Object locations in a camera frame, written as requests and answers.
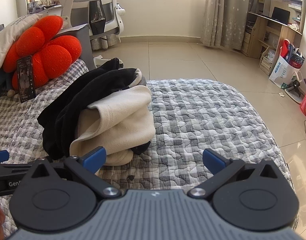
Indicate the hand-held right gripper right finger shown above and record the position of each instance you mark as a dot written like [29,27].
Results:
[213,160]

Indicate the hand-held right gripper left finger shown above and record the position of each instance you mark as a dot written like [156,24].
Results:
[95,158]

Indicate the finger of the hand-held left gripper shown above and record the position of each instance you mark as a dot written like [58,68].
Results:
[0,157]

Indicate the cream and black sweatshirt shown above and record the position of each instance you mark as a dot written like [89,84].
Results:
[118,120]

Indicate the grey checked quilted blanket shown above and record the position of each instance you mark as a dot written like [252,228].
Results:
[205,120]

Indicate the grey gingham sheet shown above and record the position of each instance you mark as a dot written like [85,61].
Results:
[8,112]

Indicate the black smartphone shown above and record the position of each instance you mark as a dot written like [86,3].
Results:
[25,80]

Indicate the black stand with white base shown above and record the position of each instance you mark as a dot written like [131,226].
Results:
[294,90]

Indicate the white shopping bag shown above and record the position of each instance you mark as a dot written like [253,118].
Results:
[283,73]

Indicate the wooden magazine rack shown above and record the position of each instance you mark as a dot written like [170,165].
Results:
[266,62]

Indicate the red flower cushion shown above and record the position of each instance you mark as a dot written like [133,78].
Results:
[50,55]

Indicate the grey patterned fabric bundle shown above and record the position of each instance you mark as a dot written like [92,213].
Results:
[105,41]

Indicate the white printed pillow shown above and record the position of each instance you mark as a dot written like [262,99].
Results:
[8,37]

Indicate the dark patterned gift bag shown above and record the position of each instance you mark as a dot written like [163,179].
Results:
[296,60]

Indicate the red shopping bag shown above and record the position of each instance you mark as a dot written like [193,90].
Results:
[284,50]

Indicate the white paper sheet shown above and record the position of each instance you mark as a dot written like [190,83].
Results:
[73,28]

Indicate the wooden computer desk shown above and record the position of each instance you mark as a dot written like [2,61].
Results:
[255,35]

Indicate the black paper bag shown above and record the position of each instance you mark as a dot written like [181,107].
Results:
[99,17]

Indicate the beige star-print curtain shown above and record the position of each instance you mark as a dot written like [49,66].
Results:
[225,12]

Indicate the black monitor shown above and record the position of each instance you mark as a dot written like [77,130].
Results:
[280,15]

